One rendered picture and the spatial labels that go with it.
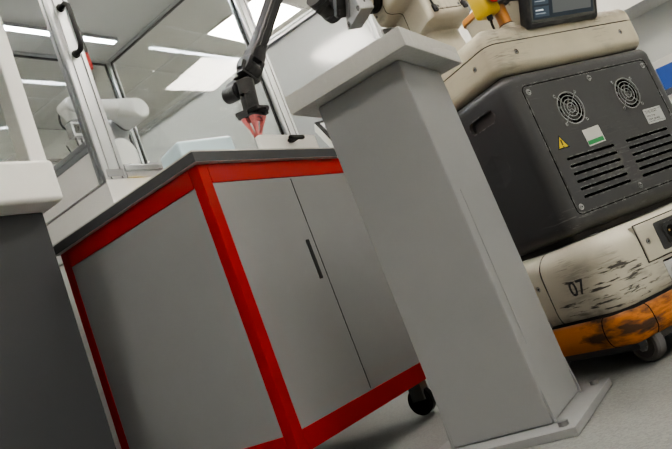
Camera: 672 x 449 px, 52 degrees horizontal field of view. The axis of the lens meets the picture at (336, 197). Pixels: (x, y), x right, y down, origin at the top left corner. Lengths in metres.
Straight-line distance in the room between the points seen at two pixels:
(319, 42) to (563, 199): 2.72
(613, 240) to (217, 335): 0.86
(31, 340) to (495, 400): 0.97
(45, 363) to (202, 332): 0.34
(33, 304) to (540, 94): 1.23
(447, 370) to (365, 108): 0.52
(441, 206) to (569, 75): 0.62
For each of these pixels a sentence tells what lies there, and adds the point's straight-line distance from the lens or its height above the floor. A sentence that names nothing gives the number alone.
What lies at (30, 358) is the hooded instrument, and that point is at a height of 0.47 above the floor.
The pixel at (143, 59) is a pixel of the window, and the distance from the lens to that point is 2.53.
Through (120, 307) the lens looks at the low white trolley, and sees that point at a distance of 1.77.
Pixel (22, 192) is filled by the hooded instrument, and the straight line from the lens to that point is 1.68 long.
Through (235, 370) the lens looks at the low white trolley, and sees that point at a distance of 1.53.
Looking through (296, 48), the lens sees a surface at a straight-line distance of 4.21.
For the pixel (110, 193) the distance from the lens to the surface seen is 2.14.
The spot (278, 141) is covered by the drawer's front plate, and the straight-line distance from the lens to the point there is 2.21.
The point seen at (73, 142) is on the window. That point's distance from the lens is 2.31.
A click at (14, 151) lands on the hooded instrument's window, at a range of 1.74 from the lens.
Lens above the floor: 0.30
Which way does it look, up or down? 10 degrees up
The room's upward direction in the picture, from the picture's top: 22 degrees counter-clockwise
